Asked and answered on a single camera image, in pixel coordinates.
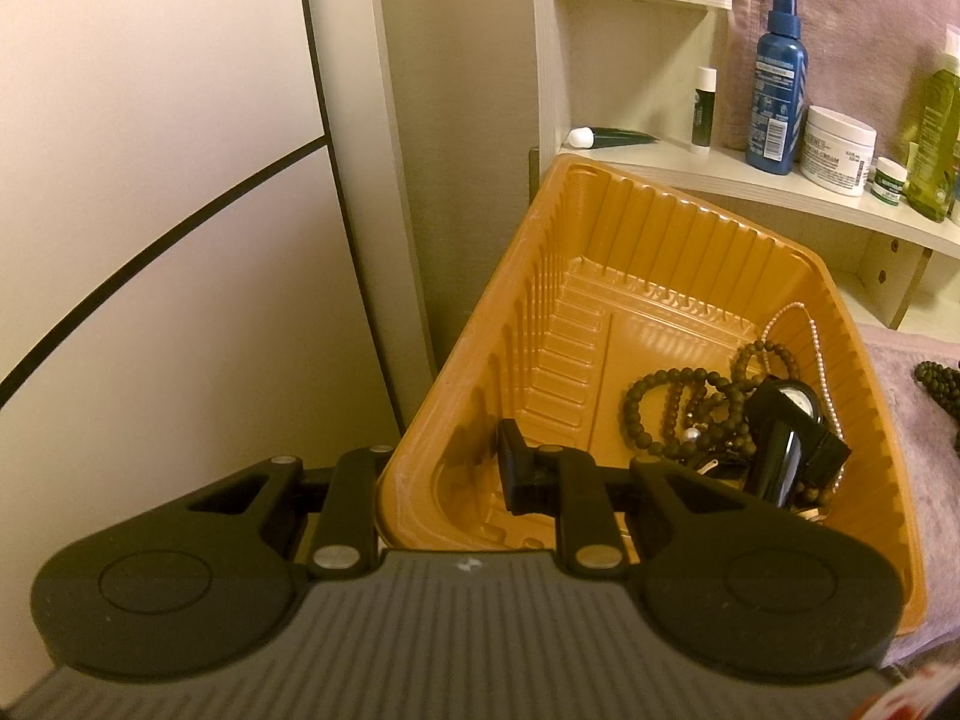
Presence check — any dark green bead bracelet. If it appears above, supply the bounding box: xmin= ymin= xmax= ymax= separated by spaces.
xmin=620 ymin=365 xmax=755 ymax=458

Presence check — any brown amber bead bracelet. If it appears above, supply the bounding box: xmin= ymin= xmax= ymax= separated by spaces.
xmin=659 ymin=377 xmax=752 ymax=467

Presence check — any long dark bead necklace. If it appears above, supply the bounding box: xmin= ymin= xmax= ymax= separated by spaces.
xmin=911 ymin=359 xmax=960 ymax=455

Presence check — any orange plastic tray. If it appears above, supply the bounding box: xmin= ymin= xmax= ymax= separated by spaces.
xmin=377 ymin=156 xmax=928 ymax=632

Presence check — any pink fuzzy table cloth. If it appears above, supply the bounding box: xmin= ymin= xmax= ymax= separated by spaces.
xmin=861 ymin=325 xmax=958 ymax=668

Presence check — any small green lip salve jar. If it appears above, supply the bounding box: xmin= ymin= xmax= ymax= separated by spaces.
xmin=869 ymin=156 xmax=908 ymax=206

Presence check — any white cream jar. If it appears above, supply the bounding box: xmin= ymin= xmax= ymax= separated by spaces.
xmin=800 ymin=106 xmax=877 ymax=197

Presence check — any blue spray bottle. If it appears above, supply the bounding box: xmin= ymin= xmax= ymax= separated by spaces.
xmin=745 ymin=0 xmax=809 ymax=176

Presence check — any green olive oil bottle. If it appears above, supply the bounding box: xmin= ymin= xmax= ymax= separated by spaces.
xmin=905 ymin=25 xmax=958 ymax=223

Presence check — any green tube lying down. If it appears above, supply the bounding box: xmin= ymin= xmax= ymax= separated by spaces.
xmin=565 ymin=127 xmax=658 ymax=149

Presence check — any green white lip balm stick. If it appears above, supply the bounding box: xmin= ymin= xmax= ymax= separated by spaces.
xmin=690 ymin=67 xmax=718 ymax=154

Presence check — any beige wooden corner shelf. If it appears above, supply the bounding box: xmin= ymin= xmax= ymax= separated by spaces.
xmin=534 ymin=0 xmax=958 ymax=341

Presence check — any pink towel backdrop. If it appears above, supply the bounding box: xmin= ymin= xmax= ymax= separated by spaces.
xmin=719 ymin=0 xmax=958 ymax=160

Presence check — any brown wooden bead bracelet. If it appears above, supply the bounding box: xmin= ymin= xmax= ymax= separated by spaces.
xmin=727 ymin=338 xmax=802 ymax=392

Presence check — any white pearl necklace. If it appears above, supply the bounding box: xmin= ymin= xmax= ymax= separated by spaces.
xmin=758 ymin=301 xmax=847 ymax=490

